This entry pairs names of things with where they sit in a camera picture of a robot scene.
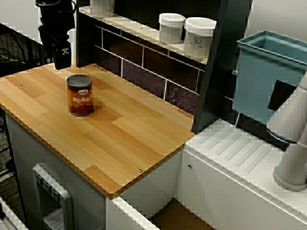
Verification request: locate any white toy sink unit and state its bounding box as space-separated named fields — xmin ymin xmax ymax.
xmin=106 ymin=118 xmax=307 ymax=230

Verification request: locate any orange beans can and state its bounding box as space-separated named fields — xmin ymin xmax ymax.
xmin=66 ymin=74 xmax=94 ymax=117

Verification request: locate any white toy kitchen cabinet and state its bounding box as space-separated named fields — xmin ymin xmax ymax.
xmin=4 ymin=107 xmax=107 ymax=230

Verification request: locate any dark tile backsplash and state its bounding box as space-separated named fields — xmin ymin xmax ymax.
xmin=76 ymin=11 xmax=207 ymax=115

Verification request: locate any white jar with print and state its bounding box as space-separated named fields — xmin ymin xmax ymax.
xmin=183 ymin=17 xmax=217 ymax=59

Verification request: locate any dark upright post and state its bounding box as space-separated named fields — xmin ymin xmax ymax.
xmin=191 ymin=0 xmax=254 ymax=135

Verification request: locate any aluminium extrusion frame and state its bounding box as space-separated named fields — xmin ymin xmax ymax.
xmin=0 ymin=196 xmax=27 ymax=230

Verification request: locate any cream shelf ledge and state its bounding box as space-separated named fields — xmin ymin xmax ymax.
xmin=79 ymin=6 xmax=209 ymax=65

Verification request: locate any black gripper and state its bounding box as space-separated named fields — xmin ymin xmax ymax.
xmin=38 ymin=7 xmax=76 ymax=70

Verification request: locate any white shelf container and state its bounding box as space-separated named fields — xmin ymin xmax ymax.
xmin=90 ymin=0 xmax=115 ymax=12

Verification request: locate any teal plastic bin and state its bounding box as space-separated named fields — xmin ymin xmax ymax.
xmin=232 ymin=30 xmax=307 ymax=127

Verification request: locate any plain white lidded jar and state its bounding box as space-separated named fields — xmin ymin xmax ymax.
xmin=158 ymin=12 xmax=186 ymax=45

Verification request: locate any white toy faucet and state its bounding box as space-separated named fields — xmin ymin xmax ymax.
xmin=265 ymin=71 xmax=307 ymax=192

